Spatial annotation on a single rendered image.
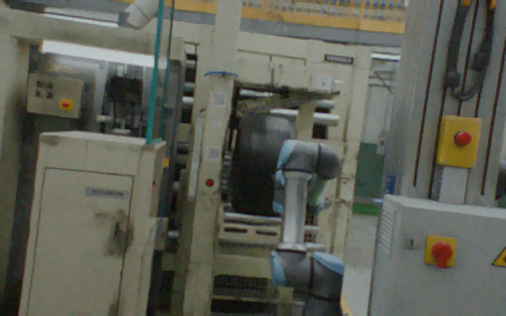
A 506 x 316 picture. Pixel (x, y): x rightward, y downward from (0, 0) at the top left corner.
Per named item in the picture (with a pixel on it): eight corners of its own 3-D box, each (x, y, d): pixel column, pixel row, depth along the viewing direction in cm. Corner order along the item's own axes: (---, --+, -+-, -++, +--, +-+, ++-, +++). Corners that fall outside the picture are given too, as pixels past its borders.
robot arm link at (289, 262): (313, 291, 178) (322, 139, 190) (270, 286, 176) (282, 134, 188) (306, 289, 189) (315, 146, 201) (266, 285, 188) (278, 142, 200)
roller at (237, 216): (222, 218, 268) (223, 210, 269) (221, 220, 273) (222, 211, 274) (287, 225, 272) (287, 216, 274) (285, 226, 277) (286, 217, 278)
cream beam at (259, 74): (233, 82, 298) (235, 56, 297) (230, 85, 323) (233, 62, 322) (333, 94, 305) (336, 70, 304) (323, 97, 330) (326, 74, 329)
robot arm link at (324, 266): (345, 299, 180) (350, 261, 179) (307, 295, 179) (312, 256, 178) (337, 288, 192) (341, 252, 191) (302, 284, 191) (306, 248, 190)
